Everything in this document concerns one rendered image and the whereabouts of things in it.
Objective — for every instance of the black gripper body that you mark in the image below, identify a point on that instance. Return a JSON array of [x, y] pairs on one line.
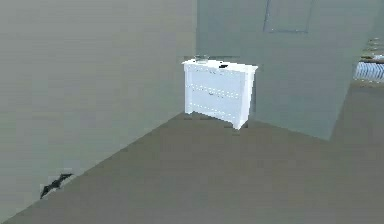
[[55, 184]]

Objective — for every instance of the blue white striped furniture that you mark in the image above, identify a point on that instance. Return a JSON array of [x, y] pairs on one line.
[[370, 71]]

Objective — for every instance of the white chest of drawers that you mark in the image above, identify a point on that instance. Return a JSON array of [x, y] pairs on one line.
[[216, 93]]

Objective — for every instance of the small black flat object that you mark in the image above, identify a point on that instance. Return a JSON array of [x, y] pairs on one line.
[[223, 66]]

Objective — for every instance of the clear glass bowl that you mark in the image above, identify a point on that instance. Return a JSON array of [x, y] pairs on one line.
[[201, 59]]

